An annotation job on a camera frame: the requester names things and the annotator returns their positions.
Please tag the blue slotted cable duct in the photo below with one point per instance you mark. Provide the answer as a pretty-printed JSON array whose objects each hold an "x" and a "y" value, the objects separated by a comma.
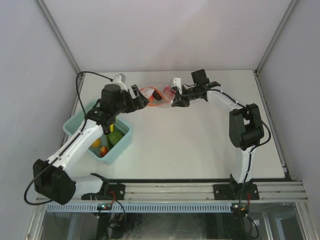
[{"x": 136, "y": 207}]

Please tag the fake dark plum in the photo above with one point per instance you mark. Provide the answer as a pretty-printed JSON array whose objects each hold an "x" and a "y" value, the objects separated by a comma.
[{"x": 157, "y": 96}]

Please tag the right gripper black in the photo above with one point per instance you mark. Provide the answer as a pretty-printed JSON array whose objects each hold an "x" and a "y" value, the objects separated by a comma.
[{"x": 179, "y": 100}]

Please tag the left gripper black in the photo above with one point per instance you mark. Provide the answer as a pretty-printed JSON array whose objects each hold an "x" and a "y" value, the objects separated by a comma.
[{"x": 137, "y": 104}]

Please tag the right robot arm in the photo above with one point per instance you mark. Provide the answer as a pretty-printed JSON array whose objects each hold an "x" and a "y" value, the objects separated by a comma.
[{"x": 245, "y": 126}]

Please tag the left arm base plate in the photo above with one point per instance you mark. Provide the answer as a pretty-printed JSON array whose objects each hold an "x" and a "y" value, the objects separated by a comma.
[{"x": 114, "y": 191}]

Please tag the fake green vegetable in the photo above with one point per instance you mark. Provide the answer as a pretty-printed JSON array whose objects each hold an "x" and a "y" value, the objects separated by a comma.
[{"x": 114, "y": 137}]

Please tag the fake red yellow apple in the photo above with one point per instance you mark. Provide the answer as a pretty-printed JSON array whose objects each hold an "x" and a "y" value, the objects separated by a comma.
[{"x": 167, "y": 92}]

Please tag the teal plastic bin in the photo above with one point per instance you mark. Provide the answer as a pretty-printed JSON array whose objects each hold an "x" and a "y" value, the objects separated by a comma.
[{"x": 73, "y": 123}]

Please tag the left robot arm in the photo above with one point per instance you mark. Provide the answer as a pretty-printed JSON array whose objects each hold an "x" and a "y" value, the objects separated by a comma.
[{"x": 51, "y": 177}]

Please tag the fake small peach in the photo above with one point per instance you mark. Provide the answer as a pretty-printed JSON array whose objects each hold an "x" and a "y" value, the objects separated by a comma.
[{"x": 103, "y": 151}]

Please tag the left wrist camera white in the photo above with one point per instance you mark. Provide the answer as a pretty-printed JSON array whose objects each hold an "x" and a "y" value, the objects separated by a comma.
[{"x": 119, "y": 80}]

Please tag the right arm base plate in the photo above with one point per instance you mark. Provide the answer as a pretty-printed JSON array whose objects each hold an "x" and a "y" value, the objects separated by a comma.
[{"x": 226, "y": 192}]

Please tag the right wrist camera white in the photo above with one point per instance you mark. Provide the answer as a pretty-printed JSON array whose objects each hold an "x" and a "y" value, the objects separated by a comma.
[{"x": 176, "y": 85}]

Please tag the aluminium rail frame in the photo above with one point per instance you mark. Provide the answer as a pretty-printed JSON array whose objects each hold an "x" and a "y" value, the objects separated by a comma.
[{"x": 202, "y": 192}]

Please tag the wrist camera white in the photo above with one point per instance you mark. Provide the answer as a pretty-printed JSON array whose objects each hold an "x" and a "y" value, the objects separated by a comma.
[
  {"x": 176, "y": 85},
  {"x": 119, "y": 80}
]

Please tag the clear zip top bag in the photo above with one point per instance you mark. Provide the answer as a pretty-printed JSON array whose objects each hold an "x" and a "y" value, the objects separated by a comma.
[{"x": 148, "y": 90}]

